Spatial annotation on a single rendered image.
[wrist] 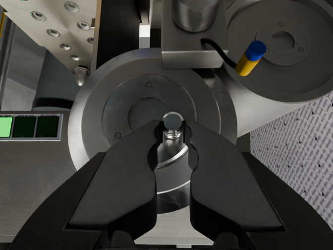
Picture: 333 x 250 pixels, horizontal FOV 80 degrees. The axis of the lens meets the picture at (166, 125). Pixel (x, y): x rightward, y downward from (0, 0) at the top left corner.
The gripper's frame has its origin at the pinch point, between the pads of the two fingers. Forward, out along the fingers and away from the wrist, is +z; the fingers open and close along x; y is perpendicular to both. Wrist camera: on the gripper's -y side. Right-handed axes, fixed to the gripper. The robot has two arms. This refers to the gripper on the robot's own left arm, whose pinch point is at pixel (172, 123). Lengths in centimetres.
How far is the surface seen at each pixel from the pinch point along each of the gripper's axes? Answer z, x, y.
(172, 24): 5.2, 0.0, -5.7
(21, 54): 228, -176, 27
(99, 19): 12.1, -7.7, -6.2
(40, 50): 222, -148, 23
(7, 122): 33, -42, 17
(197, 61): 4.8, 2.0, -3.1
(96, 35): 10.8, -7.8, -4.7
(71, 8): 26.7, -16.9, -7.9
